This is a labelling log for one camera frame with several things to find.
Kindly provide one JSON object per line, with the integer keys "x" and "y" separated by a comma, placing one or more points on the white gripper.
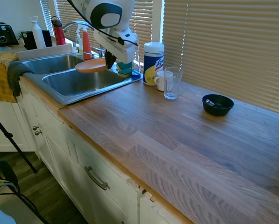
{"x": 120, "y": 47}

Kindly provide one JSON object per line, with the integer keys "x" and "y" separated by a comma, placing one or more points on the orange plate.
{"x": 90, "y": 66}

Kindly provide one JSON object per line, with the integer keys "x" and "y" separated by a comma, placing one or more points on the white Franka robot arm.
{"x": 123, "y": 11}

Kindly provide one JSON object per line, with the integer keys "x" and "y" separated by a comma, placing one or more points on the stainless steel double sink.
{"x": 78, "y": 86}

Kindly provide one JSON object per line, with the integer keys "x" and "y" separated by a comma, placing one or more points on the white mug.
{"x": 161, "y": 81}

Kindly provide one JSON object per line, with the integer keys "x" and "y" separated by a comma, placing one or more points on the yellow green sponge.
{"x": 124, "y": 65}
{"x": 124, "y": 74}

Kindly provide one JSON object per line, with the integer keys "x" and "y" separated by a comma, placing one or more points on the tan window blind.
{"x": 223, "y": 46}
{"x": 102, "y": 35}

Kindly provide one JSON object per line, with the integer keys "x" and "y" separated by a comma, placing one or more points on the orange spray bottle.
{"x": 87, "y": 46}

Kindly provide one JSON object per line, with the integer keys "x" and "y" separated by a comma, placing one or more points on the Dawn dish soap bottle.
{"x": 136, "y": 72}

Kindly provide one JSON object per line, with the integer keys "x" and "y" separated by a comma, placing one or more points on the clear spray bottle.
{"x": 79, "y": 44}

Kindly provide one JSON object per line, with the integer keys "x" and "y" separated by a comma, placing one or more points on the disinfecting wipes canister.
{"x": 153, "y": 67}

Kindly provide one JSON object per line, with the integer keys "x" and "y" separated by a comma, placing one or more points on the chrome faucet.
{"x": 71, "y": 24}

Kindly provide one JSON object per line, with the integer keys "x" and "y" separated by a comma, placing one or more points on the red water bottle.
{"x": 59, "y": 32}

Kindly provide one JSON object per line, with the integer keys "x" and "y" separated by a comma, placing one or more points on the clear drinking glass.
{"x": 173, "y": 86}

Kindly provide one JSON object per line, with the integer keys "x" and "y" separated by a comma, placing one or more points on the white water bottle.
{"x": 38, "y": 35}

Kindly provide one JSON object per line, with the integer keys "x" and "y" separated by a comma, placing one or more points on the black canister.
{"x": 29, "y": 40}

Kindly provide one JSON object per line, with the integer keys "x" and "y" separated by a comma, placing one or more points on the grey cloth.
{"x": 15, "y": 74}

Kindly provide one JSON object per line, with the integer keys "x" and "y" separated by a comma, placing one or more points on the round metal cabinet knob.
{"x": 35, "y": 128}
{"x": 38, "y": 133}

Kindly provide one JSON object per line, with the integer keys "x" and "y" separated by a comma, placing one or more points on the white kitchen cabinet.
{"x": 59, "y": 151}

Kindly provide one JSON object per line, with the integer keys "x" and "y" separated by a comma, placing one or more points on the black toaster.
{"x": 5, "y": 35}

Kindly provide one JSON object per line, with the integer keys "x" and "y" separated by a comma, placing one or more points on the metal spoon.
{"x": 209, "y": 102}

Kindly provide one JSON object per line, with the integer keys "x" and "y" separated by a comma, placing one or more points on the dark blue bowl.
{"x": 219, "y": 108}

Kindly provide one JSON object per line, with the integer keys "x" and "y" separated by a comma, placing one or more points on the black tripod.
{"x": 13, "y": 142}

